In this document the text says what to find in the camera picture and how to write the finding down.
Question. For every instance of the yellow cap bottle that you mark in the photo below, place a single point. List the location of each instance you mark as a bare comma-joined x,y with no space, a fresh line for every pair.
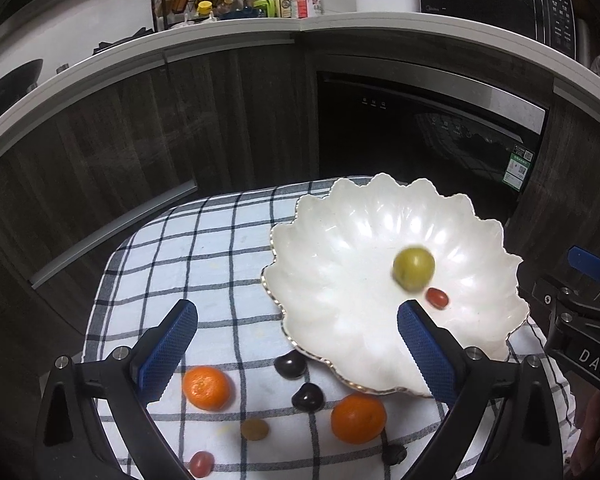
205,10

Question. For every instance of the checked white cloth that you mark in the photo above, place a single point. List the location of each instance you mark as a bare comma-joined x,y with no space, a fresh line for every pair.
220,260

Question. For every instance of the dark wood kitchen cabinet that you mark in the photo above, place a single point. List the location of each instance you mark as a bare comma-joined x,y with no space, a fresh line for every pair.
80,185

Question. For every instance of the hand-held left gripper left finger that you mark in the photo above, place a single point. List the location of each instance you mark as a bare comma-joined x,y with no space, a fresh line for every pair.
165,350

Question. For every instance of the small red jujube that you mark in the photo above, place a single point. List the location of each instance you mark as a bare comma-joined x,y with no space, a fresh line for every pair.
436,297
201,462

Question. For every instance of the black wok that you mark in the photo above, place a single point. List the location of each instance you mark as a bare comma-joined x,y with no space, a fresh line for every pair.
10,90

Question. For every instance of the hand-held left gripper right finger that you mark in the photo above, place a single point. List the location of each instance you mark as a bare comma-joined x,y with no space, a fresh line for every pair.
425,355

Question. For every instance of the green and white container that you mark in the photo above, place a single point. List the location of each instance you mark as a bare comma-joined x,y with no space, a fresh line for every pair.
266,6

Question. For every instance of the dark purple grape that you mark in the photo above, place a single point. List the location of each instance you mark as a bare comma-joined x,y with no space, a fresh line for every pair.
306,396
394,454
290,364

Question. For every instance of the black stove grate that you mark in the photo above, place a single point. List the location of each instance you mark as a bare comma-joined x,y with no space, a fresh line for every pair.
122,40

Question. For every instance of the brown longan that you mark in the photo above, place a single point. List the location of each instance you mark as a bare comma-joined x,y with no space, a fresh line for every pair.
254,429

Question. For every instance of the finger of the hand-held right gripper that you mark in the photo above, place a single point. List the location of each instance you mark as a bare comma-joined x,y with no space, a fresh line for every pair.
592,266
550,292

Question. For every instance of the white scalloped bowl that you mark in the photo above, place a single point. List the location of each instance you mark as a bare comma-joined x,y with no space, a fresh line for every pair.
340,270

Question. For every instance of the black dishwasher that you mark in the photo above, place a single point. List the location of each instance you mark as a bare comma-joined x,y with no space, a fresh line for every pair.
405,135

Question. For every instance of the orange mandarin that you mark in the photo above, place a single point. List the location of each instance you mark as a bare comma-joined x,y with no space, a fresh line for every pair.
358,417
207,387

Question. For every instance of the green round fruit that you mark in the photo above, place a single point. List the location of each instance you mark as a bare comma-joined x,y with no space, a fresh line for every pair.
413,267

